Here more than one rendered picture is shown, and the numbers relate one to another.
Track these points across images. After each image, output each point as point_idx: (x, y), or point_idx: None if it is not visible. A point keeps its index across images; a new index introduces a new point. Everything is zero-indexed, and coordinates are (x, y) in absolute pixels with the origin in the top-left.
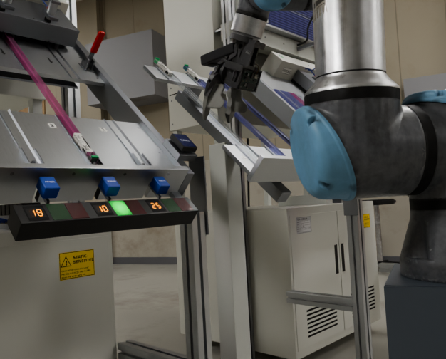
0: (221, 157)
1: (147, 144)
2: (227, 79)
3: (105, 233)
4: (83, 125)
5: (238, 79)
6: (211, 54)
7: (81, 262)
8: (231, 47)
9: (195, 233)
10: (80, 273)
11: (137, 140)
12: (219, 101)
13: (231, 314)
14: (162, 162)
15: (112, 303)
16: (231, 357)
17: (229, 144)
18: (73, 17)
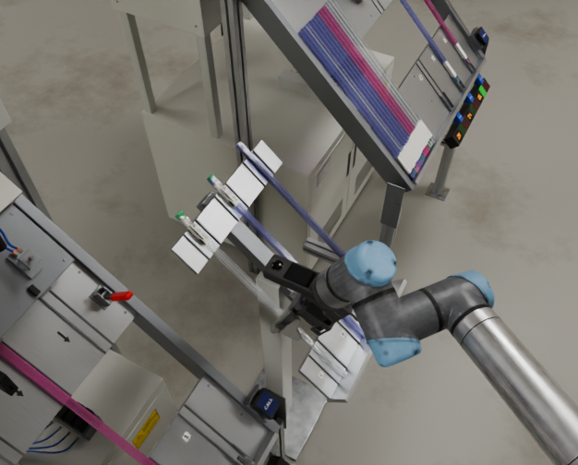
0: (274, 295)
1: (227, 411)
2: (305, 315)
3: (161, 388)
4: (170, 453)
5: (322, 333)
6: (281, 281)
7: (149, 424)
8: (313, 296)
9: (277, 439)
10: (150, 430)
11: (218, 416)
12: (295, 335)
13: (280, 374)
14: (249, 429)
15: (175, 412)
16: (277, 388)
17: (283, 288)
18: (15, 159)
